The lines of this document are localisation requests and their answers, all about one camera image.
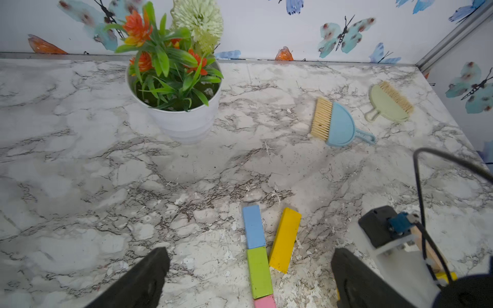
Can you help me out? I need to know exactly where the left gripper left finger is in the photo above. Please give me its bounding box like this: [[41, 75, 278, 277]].
[[87, 247, 170, 308]]

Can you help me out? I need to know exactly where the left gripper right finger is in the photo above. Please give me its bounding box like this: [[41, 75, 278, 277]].
[[331, 248, 413, 307]]

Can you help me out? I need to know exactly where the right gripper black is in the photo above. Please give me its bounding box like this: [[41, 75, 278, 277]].
[[433, 274, 493, 308]]

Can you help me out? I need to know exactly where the yellow block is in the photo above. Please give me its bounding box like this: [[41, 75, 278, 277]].
[[269, 208, 302, 274], [435, 272, 458, 284]]

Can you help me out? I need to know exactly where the pink block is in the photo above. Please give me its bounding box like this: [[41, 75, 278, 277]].
[[254, 295, 277, 308]]

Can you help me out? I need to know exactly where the green block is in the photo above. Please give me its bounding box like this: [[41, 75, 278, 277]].
[[247, 246, 273, 300]]

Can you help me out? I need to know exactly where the blue block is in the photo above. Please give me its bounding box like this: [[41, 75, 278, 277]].
[[242, 205, 266, 249]]

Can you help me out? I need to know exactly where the wooden block top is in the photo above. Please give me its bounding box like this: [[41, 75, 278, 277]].
[[410, 227, 445, 273]]

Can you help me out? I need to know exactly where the blue hand brush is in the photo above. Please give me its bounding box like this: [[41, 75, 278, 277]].
[[310, 97, 376, 147]]

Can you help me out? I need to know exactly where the potted plant white pot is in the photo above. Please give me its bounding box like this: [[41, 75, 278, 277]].
[[107, 1, 224, 144]]

